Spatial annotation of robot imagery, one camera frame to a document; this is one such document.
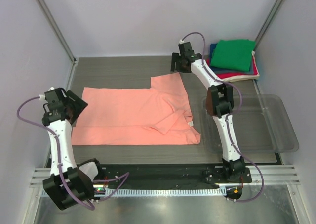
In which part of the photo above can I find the salmon pink t-shirt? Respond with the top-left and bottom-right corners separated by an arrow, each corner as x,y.
72,73 -> 201,146

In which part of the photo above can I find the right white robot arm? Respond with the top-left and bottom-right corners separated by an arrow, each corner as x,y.
171,40 -> 246,182

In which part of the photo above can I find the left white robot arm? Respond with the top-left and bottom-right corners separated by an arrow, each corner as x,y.
42,87 -> 105,210

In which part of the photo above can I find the folded blue t-shirt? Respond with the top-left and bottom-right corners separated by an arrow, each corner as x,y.
209,43 -> 217,60

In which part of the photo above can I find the folded green t-shirt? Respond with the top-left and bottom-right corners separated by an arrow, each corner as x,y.
211,39 -> 255,71

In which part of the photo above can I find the folded red t-shirt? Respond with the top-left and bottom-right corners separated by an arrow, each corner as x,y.
206,59 -> 247,81

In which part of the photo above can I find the folded cream t-shirt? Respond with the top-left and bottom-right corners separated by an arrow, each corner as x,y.
221,51 -> 260,82

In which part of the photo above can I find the clear plastic bin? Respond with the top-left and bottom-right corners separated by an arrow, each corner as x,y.
202,93 -> 299,153

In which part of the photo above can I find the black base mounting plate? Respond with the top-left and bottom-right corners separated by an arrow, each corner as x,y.
102,164 -> 252,184

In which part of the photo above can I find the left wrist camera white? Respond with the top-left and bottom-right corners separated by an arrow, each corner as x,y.
39,87 -> 55,101

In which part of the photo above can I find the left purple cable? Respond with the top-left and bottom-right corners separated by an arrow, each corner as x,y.
16,96 -> 130,211

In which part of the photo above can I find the left aluminium frame post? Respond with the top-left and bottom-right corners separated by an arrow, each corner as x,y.
36,0 -> 76,64

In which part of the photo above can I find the aluminium frame post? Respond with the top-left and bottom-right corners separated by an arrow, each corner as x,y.
36,0 -> 76,64
254,0 -> 286,50

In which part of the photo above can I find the right aluminium frame post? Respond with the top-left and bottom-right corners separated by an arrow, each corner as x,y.
254,0 -> 286,50

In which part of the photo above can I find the white slotted cable duct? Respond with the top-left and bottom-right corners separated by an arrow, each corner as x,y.
41,188 -> 227,197

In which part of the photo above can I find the aluminium front rail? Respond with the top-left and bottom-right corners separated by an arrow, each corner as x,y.
29,165 -> 300,187

